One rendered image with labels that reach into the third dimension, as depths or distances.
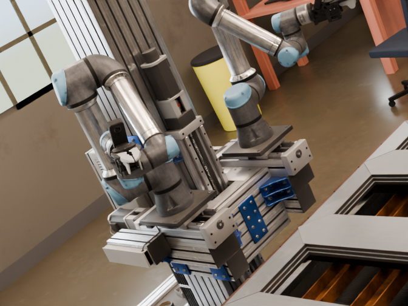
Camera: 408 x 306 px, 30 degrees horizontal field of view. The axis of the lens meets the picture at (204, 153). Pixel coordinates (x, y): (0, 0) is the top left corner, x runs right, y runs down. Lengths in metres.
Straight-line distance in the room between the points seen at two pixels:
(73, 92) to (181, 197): 0.55
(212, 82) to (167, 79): 3.57
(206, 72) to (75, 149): 1.28
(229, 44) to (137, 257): 0.93
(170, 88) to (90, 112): 0.39
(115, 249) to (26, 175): 2.95
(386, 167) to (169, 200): 0.82
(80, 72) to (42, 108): 3.34
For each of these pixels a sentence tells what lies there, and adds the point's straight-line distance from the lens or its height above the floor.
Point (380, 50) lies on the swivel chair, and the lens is 5.64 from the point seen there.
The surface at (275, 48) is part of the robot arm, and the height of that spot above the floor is 1.38.
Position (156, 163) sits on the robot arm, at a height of 1.32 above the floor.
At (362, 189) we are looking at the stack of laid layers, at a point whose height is 0.84.
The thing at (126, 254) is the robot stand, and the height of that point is 0.93.
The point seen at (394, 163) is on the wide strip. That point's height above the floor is 0.85.
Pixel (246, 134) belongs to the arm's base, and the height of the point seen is 1.09.
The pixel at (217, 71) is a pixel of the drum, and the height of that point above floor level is 0.56.
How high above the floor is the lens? 2.09
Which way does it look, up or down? 19 degrees down
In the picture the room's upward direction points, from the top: 25 degrees counter-clockwise
